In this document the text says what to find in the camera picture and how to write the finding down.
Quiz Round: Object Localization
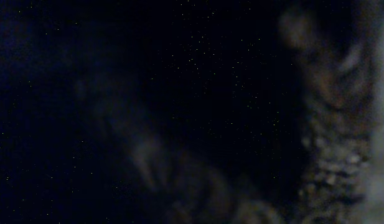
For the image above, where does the blue cardboard food box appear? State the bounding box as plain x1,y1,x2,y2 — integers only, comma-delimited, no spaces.
73,0,384,224

